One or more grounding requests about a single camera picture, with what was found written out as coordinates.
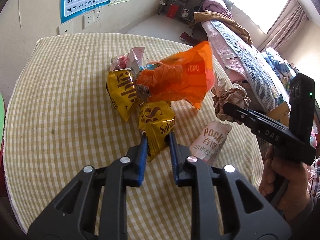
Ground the yellow snack packet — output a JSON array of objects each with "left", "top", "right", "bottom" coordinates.
[
  {"left": 106, "top": 68, "right": 140, "bottom": 122},
  {"left": 139, "top": 101, "right": 176, "bottom": 162}
]

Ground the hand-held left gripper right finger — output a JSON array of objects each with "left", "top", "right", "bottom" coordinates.
[{"left": 167, "top": 132, "right": 292, "bottom": 240}]

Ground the blue snack wrapper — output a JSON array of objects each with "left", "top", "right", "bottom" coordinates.
[{"left": 140, "top": 62, "right": 163, "bottom": 71}]

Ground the green rimmed plastic basin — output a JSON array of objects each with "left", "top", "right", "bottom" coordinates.
[{"left": 0, "top": 94, "right": 6, "bottom": 155}]

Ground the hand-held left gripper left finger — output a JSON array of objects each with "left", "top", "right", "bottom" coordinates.
[{"left": 27, "top": 131, "right": 148, "bottom": 240}]

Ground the brown blanket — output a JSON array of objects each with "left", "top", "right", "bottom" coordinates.
[{"left": 194, "top": 10, "right": 253, "bottom": 45}]

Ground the paper wrapper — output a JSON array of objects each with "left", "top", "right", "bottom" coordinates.
[{"left": 211, "top": 76, "right": 251, "bottom": 121}]

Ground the person's right hand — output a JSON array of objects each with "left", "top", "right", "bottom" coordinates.
[{"left": 259, "top": 145, "right": 312, "bottom": 222}]

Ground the blue floral duvet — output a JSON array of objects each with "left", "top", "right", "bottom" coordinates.
[{"left": 261, "top": 47, "right": 298, "bottom": 80}]

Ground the blue alphabet wall poster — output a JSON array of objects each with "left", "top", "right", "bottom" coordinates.
[{"left": 61, "top": 0, "right": 115, "bottom": 24}]

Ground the curtain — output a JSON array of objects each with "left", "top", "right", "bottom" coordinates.
[{"left": 257, "top": 4, "right": 308, "bottom": 53}]

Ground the window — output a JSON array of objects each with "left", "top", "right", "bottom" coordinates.
[{"left": 215, "top": 0, "right": 292, "bottom": 34}]

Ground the pink blanket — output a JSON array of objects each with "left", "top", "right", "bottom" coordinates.
[{"left": 202, "top": 21, "right": 250, "bottom": 85}]

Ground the red bag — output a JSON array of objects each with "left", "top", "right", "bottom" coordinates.
[{"left": 167, "top": 4, "right": 179, "bottom": 19}]

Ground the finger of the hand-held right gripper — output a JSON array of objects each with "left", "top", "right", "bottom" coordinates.
[{"left": 222, "top": 102, "right": 266, "bottom": 131}]

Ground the bed with quilts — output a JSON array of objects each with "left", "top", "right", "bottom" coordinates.
[{"left": 211, "top": 20, "right": 290, "bottom": 115}]

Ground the orange plastic bag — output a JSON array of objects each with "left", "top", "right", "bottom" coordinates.
[{"left": 136, "top": 41, "right": 216, "bottom": 110}]

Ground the pale pink snack pouch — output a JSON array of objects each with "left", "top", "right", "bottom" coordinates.
[{"left": 189, "top": 121, "right": 232, "bottom": 166}]

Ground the white wall plate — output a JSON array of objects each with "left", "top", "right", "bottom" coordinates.
[{"left": 59, "top": 20, "right": 73, "bottom": 35}]

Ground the crumpled pink white carton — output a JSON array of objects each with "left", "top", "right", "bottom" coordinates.
[{"left": 110, "top": 46, "right": 146, "bottom": 74}]

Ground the pink bundled bedding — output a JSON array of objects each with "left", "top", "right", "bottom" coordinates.
[{"left": 202, "top": 0, "right": 233, "bottom": 18}]

